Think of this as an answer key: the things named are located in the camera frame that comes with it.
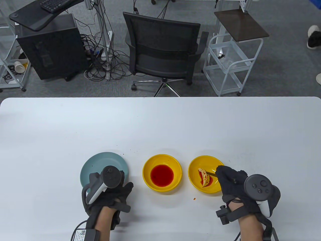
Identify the black keyboard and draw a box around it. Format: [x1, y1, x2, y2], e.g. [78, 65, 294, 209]
[40, 0, 75, 13]

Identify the person's left hand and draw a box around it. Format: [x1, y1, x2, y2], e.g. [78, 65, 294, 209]
[84, 181, 134, 230]

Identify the yellow sauce bowl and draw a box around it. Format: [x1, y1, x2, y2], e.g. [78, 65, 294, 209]
[142, 154, 183, 192]

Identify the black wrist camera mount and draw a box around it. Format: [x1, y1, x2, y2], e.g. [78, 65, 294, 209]
[216, 205, 261, 225]
[110, 201, 131, 213]

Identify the tangle of black cables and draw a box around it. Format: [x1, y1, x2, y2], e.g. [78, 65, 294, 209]
[80, 33, 133, 81]

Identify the white wire cart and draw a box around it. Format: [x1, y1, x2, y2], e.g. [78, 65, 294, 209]
[0, 15, 32, 93]

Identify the person's left forearm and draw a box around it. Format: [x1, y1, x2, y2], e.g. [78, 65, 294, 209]
[94, 207, 117, 241]

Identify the person's right forearm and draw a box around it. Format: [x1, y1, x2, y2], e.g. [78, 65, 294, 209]
[229, 201, 266, 241]

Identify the dark grey motion controller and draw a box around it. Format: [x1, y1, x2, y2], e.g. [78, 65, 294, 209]
[82, 166, 126, 216]
[244, 174, 281, 218]

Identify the yellow dumpling bowl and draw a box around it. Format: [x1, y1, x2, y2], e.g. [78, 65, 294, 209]
[188, 155, 228, 194]

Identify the black mesh office chair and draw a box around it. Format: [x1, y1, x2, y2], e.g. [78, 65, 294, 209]
[123, 12, 209, 97]

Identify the teal plate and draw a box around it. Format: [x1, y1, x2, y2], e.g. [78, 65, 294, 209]
[80, 152, 129, 189]

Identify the person's right hand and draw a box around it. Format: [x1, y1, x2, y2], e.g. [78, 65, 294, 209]
[216, 165, 261, 216]

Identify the black computer tower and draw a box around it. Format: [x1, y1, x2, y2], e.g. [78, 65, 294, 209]
[16, 14, 88, 81]

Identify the white cart brown top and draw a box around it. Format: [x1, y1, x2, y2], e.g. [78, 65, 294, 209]
[203, 9, 270, 97]

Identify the pale dumpling with red dots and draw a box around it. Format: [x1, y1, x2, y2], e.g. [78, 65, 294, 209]
[198, 168, 210, 188]

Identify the aluminium frame post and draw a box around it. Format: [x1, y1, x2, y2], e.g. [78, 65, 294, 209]
[97, 0, 112, 68]

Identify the red soy sauce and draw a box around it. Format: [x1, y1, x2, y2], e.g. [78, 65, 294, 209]
[150, 164, 174, 187]

